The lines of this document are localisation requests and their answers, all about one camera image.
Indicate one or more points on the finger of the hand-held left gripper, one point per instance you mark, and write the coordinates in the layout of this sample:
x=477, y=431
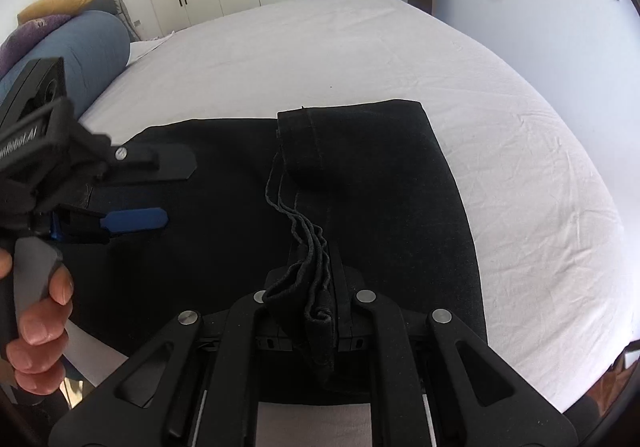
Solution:
x=135, y=219
x=160, y=164

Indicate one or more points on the person's left hand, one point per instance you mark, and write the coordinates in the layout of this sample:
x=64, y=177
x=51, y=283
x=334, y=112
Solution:
x=42, y=324

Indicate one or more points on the black pants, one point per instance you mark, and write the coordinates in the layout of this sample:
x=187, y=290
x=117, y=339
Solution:
x=390, y=207

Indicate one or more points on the grey pillow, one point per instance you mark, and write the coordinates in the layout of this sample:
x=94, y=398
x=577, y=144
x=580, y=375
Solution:
x=117, y=12

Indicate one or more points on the rolled blue duvet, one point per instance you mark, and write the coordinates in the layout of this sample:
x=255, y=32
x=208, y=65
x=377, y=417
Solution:
x=95, y=42

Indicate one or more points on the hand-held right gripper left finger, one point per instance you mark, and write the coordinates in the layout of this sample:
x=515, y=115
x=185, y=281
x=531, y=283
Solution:
x=245, y=322

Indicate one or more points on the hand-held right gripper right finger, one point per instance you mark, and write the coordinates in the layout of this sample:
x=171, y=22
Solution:
x=380, y=327

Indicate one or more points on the purple pillow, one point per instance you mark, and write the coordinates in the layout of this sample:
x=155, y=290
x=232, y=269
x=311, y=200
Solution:
x=30, y=32

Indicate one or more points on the bed with white sheet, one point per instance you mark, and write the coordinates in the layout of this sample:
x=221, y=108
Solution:
x=350, y=52

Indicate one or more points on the yellow pillow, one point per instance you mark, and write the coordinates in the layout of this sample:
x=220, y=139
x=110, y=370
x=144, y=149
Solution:
x=55, y=4

